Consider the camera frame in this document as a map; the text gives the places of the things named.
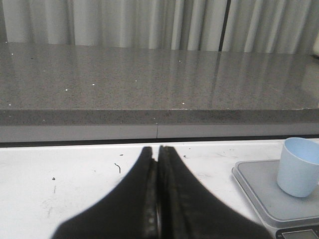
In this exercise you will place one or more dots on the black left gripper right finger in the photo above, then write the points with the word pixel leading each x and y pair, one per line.
pixel 187 210

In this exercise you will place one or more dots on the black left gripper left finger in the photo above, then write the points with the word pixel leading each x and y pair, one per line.
pixel 129 211

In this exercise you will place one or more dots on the light blue cup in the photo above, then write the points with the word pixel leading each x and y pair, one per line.
pixel 298 172

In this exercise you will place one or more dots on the grey kitchen scale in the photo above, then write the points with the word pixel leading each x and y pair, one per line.
pixel 283 215

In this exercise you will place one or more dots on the grey speckled counter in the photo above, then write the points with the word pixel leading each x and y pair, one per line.
pixel 86 93

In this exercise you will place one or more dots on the white pleated curtain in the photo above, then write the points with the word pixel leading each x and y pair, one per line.
pixel 265 26

